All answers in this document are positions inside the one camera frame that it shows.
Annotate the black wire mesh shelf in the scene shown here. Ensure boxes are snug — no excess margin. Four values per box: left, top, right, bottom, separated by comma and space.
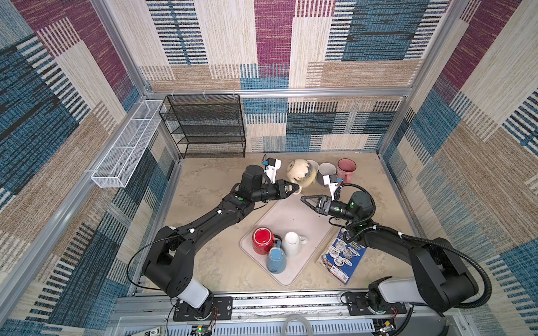
161, 95, 247, 159

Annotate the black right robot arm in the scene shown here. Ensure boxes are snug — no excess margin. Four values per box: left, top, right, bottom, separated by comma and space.
301, 191, 493, 313

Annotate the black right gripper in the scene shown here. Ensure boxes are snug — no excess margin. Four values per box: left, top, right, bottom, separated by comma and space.
300, 195, 357, 222

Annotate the light blue mug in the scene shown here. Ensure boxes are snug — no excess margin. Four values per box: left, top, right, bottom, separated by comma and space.
266, 246, 287, 274

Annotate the blue snack package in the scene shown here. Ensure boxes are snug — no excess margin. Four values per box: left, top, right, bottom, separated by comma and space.
318, 228, 367, 285

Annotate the beige speckled ceramic mug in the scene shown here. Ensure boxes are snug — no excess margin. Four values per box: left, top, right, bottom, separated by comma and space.
287, 159, 317, 195

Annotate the white mug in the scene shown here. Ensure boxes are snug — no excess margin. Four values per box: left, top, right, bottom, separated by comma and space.
282, 231, 308, 258

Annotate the pink cartoon mug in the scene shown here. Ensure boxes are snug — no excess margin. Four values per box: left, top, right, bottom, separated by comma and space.
337, 158, 357, 183

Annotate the light green mug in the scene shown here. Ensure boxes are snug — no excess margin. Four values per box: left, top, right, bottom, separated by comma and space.
308, 160, 319, 171

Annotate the red mug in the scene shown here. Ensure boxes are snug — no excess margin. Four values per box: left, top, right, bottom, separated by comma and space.
252, 227, 275, 256

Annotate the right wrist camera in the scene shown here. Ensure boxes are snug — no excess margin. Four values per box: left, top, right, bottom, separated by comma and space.
323, 174, 343, 200

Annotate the white wire mesh basket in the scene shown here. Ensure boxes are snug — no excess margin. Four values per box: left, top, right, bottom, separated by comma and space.
91, 100, 163, 188

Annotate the lavender purple mug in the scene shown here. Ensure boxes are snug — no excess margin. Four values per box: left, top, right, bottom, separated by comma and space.
316, 162, 337, 186

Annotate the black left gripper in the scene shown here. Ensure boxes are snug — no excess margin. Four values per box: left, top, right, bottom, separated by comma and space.
251, 181, 298, 204

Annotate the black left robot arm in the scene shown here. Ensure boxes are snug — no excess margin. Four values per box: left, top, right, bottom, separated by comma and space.
142, 165, 300, 317

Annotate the white plastic tray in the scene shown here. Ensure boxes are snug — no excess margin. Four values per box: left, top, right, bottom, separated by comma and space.
240, 194, 331, 286

